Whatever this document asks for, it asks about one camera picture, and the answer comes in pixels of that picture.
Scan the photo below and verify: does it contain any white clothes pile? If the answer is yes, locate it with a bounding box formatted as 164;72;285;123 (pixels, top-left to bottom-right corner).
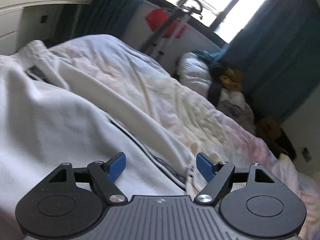
177;52;256;135

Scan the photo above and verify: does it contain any black nightstand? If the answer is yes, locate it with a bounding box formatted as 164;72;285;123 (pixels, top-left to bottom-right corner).
270;128;297;161

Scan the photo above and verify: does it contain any yellow garment on pile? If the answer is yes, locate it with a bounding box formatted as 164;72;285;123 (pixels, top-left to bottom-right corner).
219;68;243;92

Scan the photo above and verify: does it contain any right teal curtain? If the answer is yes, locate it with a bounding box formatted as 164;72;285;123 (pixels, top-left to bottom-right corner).
221;0;319;121

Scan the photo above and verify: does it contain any teal curtain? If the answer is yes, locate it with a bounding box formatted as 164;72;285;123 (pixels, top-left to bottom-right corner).
221;0;319;121
52;0;142;45

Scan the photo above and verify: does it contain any folded exercise machine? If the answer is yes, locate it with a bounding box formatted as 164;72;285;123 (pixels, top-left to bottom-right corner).
139;0;203;62

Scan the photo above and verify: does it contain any red cloth on machine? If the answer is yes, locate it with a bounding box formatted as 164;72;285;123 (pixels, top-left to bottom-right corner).
145;8;189;38

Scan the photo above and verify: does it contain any left teal curtain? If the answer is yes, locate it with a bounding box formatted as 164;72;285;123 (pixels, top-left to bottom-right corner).
52;0;142;45

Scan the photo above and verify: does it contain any white vanity desk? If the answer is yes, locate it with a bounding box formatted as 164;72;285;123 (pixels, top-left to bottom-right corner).
1;0;92;55

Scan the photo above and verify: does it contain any black wall socket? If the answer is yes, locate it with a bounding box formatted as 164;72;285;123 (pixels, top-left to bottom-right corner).
302;147;312;163

